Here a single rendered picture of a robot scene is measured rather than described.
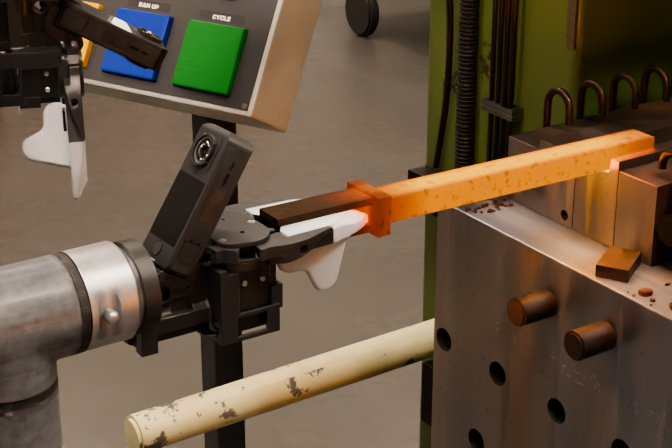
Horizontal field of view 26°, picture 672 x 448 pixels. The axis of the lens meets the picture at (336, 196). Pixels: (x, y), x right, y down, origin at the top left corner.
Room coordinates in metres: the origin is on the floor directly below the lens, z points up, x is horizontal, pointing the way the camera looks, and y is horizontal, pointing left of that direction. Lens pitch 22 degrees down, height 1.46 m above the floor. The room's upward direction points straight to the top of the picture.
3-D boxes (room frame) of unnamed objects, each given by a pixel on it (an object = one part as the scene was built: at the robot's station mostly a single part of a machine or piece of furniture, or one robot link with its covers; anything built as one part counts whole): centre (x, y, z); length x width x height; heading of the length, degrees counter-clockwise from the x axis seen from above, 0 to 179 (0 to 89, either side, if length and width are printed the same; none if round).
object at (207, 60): (1.52, 0.14, 1.01); 0.07 x 0.05 x 0.07; 59
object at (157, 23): (1.58, 0.22, 1.01); 0.07 x 0.05 x 0.07; 59
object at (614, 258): (1.17, -0.25, 0.92); 0.04 x 0.03 x 0.01; 155
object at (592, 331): (1.13, -0.22, 0.87); 0.04 x 0.03 x 0.03; 124
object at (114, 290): (0.96, 0.17, 0.99); 0.08 x 0.05 x 0.08; 34
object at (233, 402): (1.50, 0.04, 0.62); 0.44 x 0.05 x 0.05; 124
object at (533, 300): (1.19, -0.18, 0.87); 0.04 x 0.03 x 0.03; 124
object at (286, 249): (1.03, 0.04, 1.01); 0.09 x 0.05 x 0.02; 121
